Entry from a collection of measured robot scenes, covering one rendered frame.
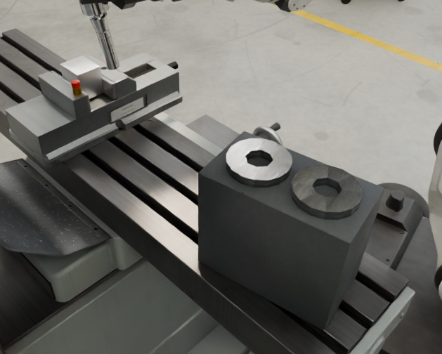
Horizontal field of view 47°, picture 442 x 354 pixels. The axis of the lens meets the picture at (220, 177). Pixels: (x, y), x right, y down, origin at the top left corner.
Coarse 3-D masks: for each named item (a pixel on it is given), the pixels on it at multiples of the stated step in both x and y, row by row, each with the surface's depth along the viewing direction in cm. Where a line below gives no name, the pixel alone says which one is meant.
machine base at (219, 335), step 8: (216, 328) 154; (224, 328) 154; (208, 336) 151; (216, 336) 152; (224, 336) 152; (232, 336) 152; (200, 344) 150; (208, 344) 150; (216, 344) 150; (224, 344) 150; (232, 344) 150; (240, 344) 150; (192, 352) 148; (200, 352) 148; (208, 352) 148; (216, 352) 148; (224, 352) 148; (232, 352) 148; (240, 352) 148; (248, 352) 150
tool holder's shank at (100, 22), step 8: (96, 16) 86; (104, 16) 86; (96, 24) 86; (104, 24) 87; (96, 32) 88; (104, 32) 88; (104, 40) 89; (112, 40) 90; (104, 48) 90; (112, 48) 91; (104, 56) 92; (112, 56) 91; (112, 64) 92
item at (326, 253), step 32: (224, 160) 70; (256, 160) 70; (288, 160) 68; (224, 192) 67; (256, 192) 65; (288, 192) 65; (320, 192) 66; (352, 192) 64; (224, 224) 71; (256, 224) 67; (288, 224) 63; (320, 224) 61; (352, 224) 62; (224, 256) 75; (256, 256) 71; (288, 256) 67; (320, 256) 63; (352, 256) 65; (256, 288) 75; (288, 288) 71; (320, 288) 67; (320, 320) 71
